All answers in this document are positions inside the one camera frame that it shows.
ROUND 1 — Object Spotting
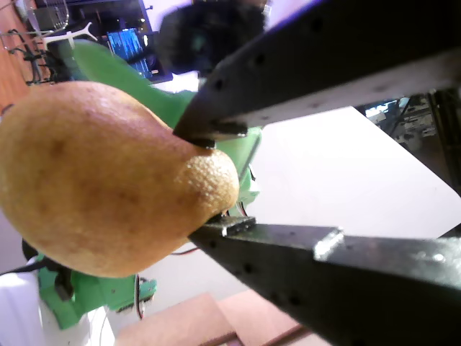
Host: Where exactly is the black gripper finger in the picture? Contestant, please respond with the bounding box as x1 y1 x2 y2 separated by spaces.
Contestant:
188 214 461 346
171 0 461 149

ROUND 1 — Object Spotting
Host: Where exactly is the white chair base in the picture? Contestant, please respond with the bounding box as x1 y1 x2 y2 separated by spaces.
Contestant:
42 21 99 47

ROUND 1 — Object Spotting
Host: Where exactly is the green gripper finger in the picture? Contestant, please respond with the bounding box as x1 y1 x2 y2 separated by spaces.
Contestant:
70 39 198 128

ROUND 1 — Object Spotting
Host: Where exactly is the blue computer monitor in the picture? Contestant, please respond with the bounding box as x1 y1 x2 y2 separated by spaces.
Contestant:
107 27 149 79

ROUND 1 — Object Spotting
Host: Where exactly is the yellow ball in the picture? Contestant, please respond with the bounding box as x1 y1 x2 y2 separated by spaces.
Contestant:
0 81 241 278

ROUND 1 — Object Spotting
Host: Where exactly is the dark fluffy head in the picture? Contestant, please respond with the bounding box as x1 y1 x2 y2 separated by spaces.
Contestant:
158 0 268 75

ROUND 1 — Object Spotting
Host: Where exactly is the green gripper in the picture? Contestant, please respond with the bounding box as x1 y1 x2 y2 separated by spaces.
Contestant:
215 126 263 209

